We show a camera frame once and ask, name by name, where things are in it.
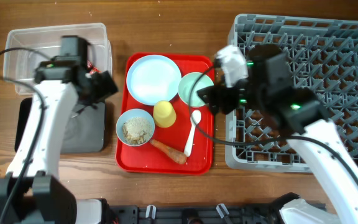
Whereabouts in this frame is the red snack wrapper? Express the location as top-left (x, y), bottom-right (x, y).
top-left (87, 60), bottom-right (101, 75)

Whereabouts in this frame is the yellow plastic cup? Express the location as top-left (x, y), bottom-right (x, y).
top-left (153, 100), bottom-right (177, 128)

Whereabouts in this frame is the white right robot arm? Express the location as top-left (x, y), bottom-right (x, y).
top-left (197, 44), bottom-right (358, 223)

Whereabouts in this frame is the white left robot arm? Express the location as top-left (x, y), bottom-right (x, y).
top-left (0, 35), bottom-right (119, 223)

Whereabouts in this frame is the grey dishwasher rack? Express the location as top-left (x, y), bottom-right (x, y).
top-left (225, 14), bottom-right (358, 172)

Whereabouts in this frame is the white plastic spoon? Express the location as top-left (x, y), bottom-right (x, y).
top-left (184, 110), bottom-right (201, 157)

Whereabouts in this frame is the mint green bowl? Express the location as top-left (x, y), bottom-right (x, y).
top-left (178, 72), bottom-right (214, 108)

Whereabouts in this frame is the clear plastic bin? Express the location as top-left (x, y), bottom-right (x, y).
top-left (3, 23), bottom-right (113, 85)

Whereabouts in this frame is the black plastic bin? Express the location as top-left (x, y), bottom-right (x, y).
top-left (14, 98), bottom-right (106, 154)

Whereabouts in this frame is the orange carrot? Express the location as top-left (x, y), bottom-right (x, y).
top-left (150, 139), bottom-right (187, 165)

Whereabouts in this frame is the large light blue plate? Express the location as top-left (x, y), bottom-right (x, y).
top-left (126, 55), bottom-right (181, 106)

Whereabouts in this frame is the red serving tray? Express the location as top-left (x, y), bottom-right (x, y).
top-left (116, 54), bottom-right (213, 175)

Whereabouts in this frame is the small blue bowl with food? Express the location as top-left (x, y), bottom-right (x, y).
top-left (116, 109), bottom-right (155, 146)

